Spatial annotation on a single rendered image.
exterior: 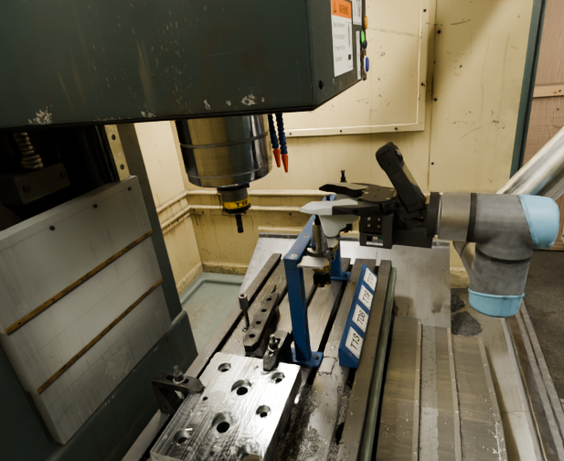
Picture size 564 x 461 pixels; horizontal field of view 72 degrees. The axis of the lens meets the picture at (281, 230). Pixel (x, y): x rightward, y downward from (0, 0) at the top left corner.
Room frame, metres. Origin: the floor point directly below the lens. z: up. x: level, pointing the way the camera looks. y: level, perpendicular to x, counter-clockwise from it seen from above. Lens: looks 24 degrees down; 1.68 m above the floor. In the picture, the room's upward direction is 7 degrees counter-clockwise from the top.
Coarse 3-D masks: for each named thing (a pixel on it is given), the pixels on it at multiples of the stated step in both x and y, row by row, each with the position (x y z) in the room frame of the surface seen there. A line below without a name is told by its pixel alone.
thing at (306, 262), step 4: (304, 256) 0.85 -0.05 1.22; (308, 256) 0.85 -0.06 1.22; (304, 260) 0.83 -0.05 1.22; (308, 260) 0.83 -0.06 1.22; (312, 260) 0.83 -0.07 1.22; (316, 260) 0.83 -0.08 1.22; (320, 260) 0.83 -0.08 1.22; (324, 260) 0.82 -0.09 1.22; (300, 264) 0.81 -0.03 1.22; (304, 264) 0.81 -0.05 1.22; (308, 264) 0.81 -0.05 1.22; (312, 264) 0.81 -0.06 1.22; (316, 264) 0.81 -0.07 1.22; (320, 264) 0.80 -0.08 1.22; (324, 264) 0.80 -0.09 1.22; (328, 264) 0.81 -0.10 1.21; (308, 268) 0.80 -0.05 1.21; (312, 268) 0.80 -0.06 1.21; (316, 268) 0.79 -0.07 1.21; (320, 268) 0.79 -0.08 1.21
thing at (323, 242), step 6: (318, 228) 0.86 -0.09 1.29; (312, 234) 0.87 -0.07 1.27; (318, 234) 0.86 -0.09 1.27; (324, 234) 0.86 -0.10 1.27; (312, 240) 0.87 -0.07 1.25; (318, 240) 0.86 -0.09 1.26; (324, 240) 0.86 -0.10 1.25; (312, 246) 0.87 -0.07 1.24; (318, 246) 0.85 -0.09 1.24; (324, 246) 0.85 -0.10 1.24
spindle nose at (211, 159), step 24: (192, 120) 0.63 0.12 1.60; (216, 120) 0.62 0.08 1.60; (240, 120) 0.63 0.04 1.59; (264, 120) 0.67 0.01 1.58; (192, 144) 0.64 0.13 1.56; (216, 144) 0.62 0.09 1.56; (240, 144) 0.63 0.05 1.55; (264, 144) 0.66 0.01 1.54; (192, 168) 0.65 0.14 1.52; (216, 168) 0.62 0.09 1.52; (240, 168) 0.63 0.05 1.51; (264, 168) 0.66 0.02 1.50
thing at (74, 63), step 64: (0, 0) 0.69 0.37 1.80; (64, 0) 0.64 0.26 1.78; (128, 0) 0.60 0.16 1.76; (192, 0) 0.57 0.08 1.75; (256, 0) 0.53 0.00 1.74; (320, 0) 0.56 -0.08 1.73; (0, 64) 0.70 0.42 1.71; (64, 64) 0.65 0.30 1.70; (128, 64) 0.61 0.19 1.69; (192, 64) 0.57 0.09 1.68; (256, 64) 0.54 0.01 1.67; (320, 64) 0.54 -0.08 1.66; (0, 128) 0.73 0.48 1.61
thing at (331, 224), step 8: (336, 200) 0.58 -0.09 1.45; (344, 200) 0.58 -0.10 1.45; (352, 200) 0.58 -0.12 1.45; (304, 208) 0.58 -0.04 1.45; (312, 208) 0.58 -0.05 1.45; (320, 208) 0.57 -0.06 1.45; (328, 208) 0.56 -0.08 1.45; (320, 216) 0.57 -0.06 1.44; (328, 216) 0.57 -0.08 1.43; (336, 216) 0.57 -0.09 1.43; (344, 216) 0.57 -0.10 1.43; (352, 216) 0.57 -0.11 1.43; (328, 224) 0.57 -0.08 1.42; (336, 224) 0.57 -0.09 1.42; (344, 224) 0.57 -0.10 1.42; (328, 232) 0.57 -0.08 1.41; (336, 232) 0.57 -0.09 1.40
